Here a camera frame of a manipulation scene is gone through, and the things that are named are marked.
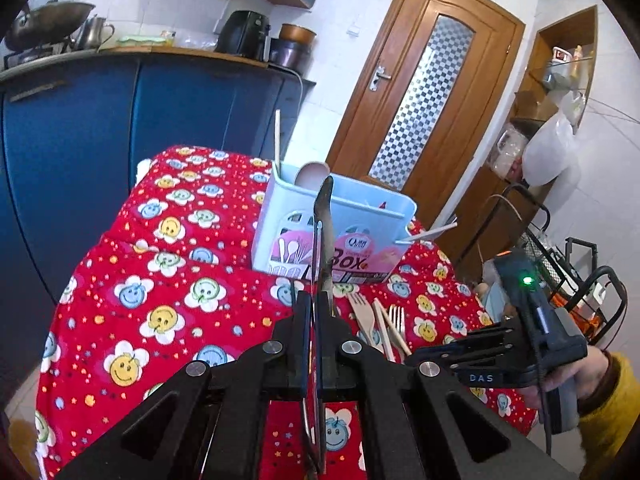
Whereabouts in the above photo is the red smiley flower tablecloth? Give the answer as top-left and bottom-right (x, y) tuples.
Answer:
(32, 145), (541, 480)

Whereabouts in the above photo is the green plastic container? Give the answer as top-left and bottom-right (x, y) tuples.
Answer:
(117, 33), (169, 49)

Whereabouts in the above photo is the person's right forearm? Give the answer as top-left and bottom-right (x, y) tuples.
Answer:
(574, 351), (640, 480)

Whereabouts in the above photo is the white plastic bag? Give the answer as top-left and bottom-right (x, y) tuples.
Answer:
(521, 111), (584, 207)

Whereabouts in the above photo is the clear plastic jug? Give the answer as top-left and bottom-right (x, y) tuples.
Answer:
(491, 122), (529, 177)

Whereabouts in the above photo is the metal wok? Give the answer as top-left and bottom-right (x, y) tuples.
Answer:
(5, 1), (97, 52)

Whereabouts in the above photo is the light blue utensil box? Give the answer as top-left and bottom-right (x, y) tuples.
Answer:
(250, 160), (418, 285)

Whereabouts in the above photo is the brown pot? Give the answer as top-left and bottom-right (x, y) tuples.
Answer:
(278, 22), (318, 46)

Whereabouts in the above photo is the white power cable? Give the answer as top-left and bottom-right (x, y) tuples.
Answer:
(291, 69), (307, 128)

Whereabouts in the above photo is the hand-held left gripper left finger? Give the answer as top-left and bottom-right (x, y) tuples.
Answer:
(56, 290), (313, 480)

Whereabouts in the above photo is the gas stove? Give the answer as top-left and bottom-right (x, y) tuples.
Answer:
(2, 41), (72, 72)

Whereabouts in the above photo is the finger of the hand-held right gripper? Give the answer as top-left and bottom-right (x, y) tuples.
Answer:
(440, 321), (523, 357)
(404, 342), (521, 377)

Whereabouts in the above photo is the black air fryer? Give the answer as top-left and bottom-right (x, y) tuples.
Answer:
(215, 10), (271, 61)

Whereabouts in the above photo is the wooden fork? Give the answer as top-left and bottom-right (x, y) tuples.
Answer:
(347, 291), (383, 353)

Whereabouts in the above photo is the person's right hand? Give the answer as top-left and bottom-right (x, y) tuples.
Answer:
(524, 347), (615, 413)

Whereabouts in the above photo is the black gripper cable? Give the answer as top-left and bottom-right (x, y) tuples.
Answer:
(527, 305), (555, 453)

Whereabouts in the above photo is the metal door handle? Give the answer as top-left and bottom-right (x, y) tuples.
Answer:
(369, 65), (392, 92)

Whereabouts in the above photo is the metal kettle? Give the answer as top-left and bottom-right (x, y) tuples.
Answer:
(70, 15), (116, 51)

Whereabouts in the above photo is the wooden wall shelf unit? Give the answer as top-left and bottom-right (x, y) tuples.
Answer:
(439, 5), (599, 282)

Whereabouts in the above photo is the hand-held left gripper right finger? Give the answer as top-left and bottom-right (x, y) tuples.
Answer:
(315, 309), (576, 480)

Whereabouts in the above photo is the cardboard box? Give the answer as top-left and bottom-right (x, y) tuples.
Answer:
(514, 90), (559, 122)

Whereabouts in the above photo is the blue kitchen base cabinet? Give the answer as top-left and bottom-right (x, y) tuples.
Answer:
(0, 52), (317, 391)

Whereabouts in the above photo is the wooden door with glass panel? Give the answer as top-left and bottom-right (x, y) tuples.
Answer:
(325, 0), (527, 202)

